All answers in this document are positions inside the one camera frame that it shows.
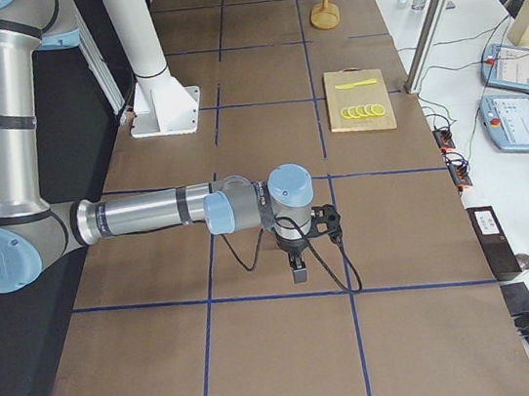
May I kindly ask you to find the lemon slice four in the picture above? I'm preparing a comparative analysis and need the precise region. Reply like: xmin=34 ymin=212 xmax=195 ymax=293
xmin=363 ymin=104 xmax=377 ymax=117

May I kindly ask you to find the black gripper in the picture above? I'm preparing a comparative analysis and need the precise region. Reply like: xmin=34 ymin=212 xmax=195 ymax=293
xmin=276 ymin=237 xmax=308 ymax=283

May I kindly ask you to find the wooden cutting board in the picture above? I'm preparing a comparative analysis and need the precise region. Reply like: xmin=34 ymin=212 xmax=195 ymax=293
xmin=323 ymin=68 xmax=397 ymax=133

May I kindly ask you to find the orange black connector upper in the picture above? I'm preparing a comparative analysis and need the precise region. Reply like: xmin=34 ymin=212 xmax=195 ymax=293
xmin=432 ymin=126 xmax=456 ymax=153

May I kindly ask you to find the lemon slice five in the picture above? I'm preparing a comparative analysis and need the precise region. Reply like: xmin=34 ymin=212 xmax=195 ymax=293
xmin=371 ymin=103 xmax=387 ymax=117

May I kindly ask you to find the orange black connector lower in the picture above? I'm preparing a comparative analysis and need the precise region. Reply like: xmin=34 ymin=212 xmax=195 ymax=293
xmin=446 ymin=159 xmax=472 ymax=191

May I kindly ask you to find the black box with label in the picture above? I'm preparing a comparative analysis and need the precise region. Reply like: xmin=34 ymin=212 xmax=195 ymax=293
xmin=467 ymin=206 xmax=522 ymax=282

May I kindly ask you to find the aluminium frame post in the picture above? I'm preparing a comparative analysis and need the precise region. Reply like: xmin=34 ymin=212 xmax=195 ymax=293
xmin=404 ymin=0 xmax=448 ymax=94

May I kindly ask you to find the near teach pendant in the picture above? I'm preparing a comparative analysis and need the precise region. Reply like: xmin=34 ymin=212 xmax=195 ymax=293
xmin=479 ymin=94 xmax=529 ymax=153

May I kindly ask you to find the teach pendant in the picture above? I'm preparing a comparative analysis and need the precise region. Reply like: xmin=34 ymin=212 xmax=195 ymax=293
xmin=481 ymin=43 xmax=529 ymax=94
xmin=479 ymin=94 xmax=529 ymax=153

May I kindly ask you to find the lemon slice two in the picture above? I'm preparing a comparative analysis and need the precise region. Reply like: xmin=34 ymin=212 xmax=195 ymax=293
xmin=346 ymin=106 xmax=365 ymax=119

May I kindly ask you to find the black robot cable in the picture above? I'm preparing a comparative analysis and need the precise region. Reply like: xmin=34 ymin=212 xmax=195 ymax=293
xmin=215 ymin=195 xmax=364 ymax=311

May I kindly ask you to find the wooden cup rack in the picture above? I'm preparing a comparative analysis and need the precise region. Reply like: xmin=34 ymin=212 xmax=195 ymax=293
xmin=310 ymin=0 xmax=341 ymax=30

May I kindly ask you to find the lemon slice one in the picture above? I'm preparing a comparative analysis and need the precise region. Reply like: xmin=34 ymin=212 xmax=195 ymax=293
xmin=340 ymin=107 xmax=356 ymax=120

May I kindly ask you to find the orange black connector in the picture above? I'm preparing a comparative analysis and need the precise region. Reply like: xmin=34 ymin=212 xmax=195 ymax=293
xmin=446 ymin=159 xmax=472 ymax=191
xmin=432 ymin=126 xmax=456 ymax=153

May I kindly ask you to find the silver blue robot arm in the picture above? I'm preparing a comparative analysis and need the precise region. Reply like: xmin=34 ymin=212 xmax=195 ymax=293
xmin=0 ymin=0 xmax=320 ymax=294

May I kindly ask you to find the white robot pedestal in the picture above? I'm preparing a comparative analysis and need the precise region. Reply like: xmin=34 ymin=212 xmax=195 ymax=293
xmin=102 ymin=0 xmax=200 ymax=139

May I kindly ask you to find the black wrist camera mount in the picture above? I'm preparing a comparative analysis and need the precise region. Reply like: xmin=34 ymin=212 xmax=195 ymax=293
xmin=307 ymin=204 xmax=343 ymax=245

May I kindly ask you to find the far teach pendant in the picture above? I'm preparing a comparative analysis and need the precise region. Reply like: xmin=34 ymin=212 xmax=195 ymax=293
xmin=481 ymin=43 xmax=529 ymax=94

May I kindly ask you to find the lemon slice three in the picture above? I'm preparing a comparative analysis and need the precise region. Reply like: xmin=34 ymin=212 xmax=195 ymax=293
xmin=354 ymin=105 xmax=371 ymax=118

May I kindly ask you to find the yellow plastic knife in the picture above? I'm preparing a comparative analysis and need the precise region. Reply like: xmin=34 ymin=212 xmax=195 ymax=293
xmin=334 ymin=78 xmax=378 ymax=91

